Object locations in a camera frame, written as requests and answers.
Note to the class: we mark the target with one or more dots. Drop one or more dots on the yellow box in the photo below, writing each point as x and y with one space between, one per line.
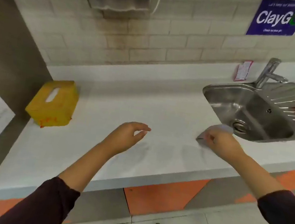
56 110

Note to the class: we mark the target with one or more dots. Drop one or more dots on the steel sink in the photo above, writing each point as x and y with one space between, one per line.
260 113

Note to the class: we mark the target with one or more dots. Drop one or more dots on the purple wall sign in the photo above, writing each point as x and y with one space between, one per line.
279 19

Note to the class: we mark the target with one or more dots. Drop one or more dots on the grey cleaning cloth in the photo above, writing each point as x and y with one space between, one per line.
216 127

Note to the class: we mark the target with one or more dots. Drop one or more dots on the person's left hand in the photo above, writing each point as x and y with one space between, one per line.
122 138

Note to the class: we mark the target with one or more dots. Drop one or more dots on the person's right hand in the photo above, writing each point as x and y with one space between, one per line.
221 145

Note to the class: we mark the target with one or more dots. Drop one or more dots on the pink sachet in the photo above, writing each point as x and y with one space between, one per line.
243 71

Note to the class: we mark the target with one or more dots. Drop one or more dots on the steel faucet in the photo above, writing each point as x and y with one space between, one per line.
266 71

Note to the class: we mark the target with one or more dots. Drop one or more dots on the brown cabinet side panel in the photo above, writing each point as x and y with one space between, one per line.
10 45

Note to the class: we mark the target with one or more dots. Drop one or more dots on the person's right forearm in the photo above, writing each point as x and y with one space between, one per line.
257 177

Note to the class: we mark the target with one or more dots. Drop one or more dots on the person's left forearm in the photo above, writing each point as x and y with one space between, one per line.
84 170

